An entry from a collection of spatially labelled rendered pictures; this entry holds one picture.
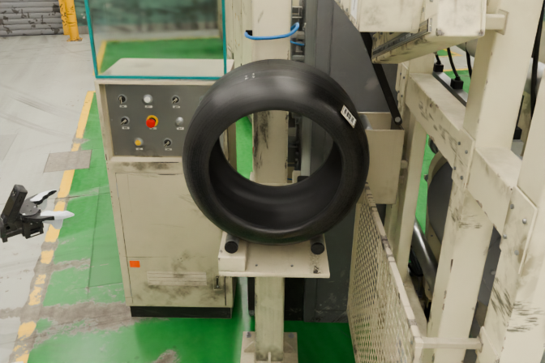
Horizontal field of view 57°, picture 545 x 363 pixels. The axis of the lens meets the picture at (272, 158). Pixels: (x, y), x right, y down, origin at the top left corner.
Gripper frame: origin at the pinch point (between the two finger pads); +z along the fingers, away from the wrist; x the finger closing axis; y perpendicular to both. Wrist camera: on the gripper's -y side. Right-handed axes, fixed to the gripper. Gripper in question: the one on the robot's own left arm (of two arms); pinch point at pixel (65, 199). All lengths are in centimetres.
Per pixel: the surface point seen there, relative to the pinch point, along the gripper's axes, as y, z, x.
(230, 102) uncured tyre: -38, 39, 31
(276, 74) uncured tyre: -45, 52, 35
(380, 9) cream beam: -72, 50, 68
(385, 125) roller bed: -13, 113, 33
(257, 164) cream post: 2, 68, 11
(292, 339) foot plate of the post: 103, 90, 24
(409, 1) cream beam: -74, 54, 71
